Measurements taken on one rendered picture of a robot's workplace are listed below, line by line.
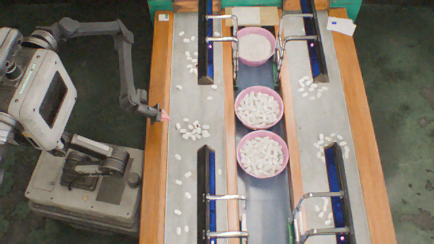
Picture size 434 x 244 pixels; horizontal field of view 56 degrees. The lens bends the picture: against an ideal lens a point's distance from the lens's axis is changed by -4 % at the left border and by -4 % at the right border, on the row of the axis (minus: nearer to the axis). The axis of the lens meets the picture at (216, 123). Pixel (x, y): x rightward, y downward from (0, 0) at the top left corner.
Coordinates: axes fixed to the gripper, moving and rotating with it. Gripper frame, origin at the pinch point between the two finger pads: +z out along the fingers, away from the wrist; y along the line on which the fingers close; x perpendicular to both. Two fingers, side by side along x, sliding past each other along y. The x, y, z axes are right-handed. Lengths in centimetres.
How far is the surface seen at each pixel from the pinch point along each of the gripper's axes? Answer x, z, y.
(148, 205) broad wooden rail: 11.4, -1.4, -43.9
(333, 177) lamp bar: -65, 43, -42
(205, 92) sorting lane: -4.1, 20.1, 23.1
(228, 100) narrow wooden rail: -13.9, 28.3, 16.1
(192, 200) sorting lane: -0.2, 16.6, -40.4
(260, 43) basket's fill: -25, 46, 59
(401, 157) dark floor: -35, 175, 17
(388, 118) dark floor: -33, 172, 50
